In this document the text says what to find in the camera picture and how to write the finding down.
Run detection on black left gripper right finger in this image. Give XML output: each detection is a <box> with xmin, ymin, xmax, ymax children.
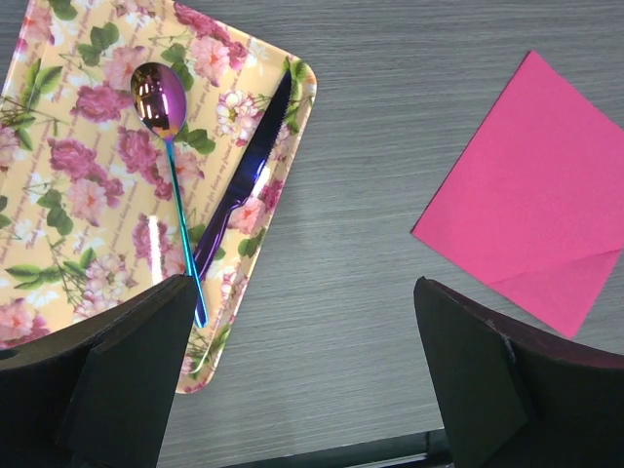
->
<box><xmin>413</xmin><ymin>277</ymin><xmax>623</xmax><ymax>467</ymax></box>

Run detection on iridescent purple knife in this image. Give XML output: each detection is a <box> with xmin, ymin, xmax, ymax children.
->
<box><xmin>194</xmin><ymin>71</ymin><xmax>292</xmax><ymax>279</ymax></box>

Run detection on floral pattern tray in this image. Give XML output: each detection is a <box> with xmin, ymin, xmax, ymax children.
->
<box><xmin>1</xmin><ymin>1</ymin><xmax>317</xmax><ymax>394</ymax></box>

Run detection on iridescent spoon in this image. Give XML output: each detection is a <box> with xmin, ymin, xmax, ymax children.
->
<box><xmin>131</xmin><ymin>62</ymin><xmax>209</xmax><ymax>328</ymax></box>

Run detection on pink paper napkin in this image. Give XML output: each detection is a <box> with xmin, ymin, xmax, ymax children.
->
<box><xmin>412</xmin><ymin>52</ymin><xmax>623</xmax><ymax>337</ymax></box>

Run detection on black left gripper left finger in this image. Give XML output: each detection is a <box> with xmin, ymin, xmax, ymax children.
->
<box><xmin>1</xmin><ymin>275</ymin><xmax>197</xmax><ymax>467</ymax></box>

